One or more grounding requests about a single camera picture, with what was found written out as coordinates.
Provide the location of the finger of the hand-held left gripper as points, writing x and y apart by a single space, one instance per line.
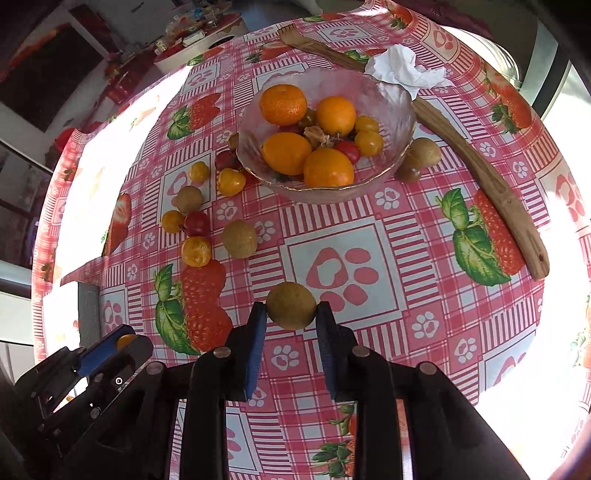
99 353
131 362

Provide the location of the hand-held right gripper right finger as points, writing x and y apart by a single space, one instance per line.
325 350

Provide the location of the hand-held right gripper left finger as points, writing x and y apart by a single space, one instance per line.
256 350

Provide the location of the yellow cherry tomato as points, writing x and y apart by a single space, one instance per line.
231 181
196 251
368 143
124 341
199 171
172 221
366 123

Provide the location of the clear glass bowl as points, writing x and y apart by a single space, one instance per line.
323 193

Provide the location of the dark red-green cherry tomato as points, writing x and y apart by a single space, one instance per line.
308 117

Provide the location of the red checked strawberry print tablecloth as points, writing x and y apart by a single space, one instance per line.
332 240

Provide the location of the smooth orange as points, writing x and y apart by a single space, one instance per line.
286 152
328 167
335 115

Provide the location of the dried brown husk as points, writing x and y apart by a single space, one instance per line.
318 136

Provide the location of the red stool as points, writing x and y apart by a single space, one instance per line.
64 138

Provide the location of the long wooden spatula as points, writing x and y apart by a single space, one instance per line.
485 180

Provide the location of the dimpled mandarin orange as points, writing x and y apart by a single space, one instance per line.
283 105

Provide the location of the dark rectangular panel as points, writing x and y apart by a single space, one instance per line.
51 78

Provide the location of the crumpled white tissue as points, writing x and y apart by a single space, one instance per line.
399 69

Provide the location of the cluttered round side table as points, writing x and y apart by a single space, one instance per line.
201 39

